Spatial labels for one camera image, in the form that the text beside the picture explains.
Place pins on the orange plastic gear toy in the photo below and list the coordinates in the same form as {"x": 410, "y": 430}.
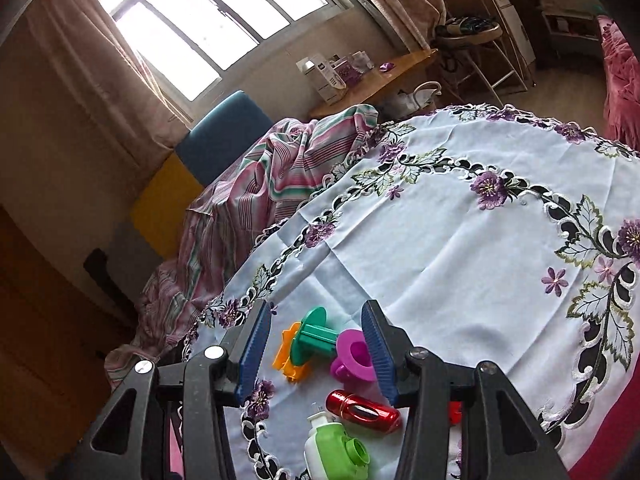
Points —
{"x": 282, "y": 361}

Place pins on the striped pink green blanket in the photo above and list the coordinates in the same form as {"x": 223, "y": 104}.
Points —
{"x": 288, "y": 164}

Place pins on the wooden stool with shoes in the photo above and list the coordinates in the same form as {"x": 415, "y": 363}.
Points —
{"x": 465, "y": 39}

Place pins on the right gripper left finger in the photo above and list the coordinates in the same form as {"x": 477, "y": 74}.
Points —
{"x": 249, "y": 349}

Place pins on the red metallic cylinder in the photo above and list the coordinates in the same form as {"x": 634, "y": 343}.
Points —
{"x": 363, "y": 412}

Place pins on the magenta plastic spool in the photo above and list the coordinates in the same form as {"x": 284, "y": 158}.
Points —
{"x": 352, "y": 362}

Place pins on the blue cushion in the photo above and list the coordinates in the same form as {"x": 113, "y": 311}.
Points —
{"x": 230, "y": 129}

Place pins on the green plastic spool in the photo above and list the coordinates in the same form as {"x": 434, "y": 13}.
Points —
{"x": 314, "y": 338}

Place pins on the window with frame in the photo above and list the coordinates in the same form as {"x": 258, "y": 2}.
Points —
{"x": 198, "y": 49}

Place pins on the red plastic toy piece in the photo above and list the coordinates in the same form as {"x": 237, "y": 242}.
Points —
{"x": 455, "y": 412}

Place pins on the pink bedding pile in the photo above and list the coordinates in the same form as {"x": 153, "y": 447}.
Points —
{"x": 621, "y": 108}

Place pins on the white embroidered floral tablecloth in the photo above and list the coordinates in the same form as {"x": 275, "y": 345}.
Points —
{"x": 486, "y": 233}

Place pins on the wooden side table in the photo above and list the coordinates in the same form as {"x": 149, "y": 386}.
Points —
{"x": 376, "y": 85}

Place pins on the white green toy camera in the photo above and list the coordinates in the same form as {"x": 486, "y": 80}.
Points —
{"x": 330, "y": 453}

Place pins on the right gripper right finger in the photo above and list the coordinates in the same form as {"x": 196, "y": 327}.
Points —
{"x": 388, "y": 346}

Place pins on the white cardboard box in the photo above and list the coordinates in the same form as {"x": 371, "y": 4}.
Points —
{"x": 320, "y": 74}

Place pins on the pink beige curtain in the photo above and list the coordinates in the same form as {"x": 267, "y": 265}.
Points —
{"x": 108, "y": 79}

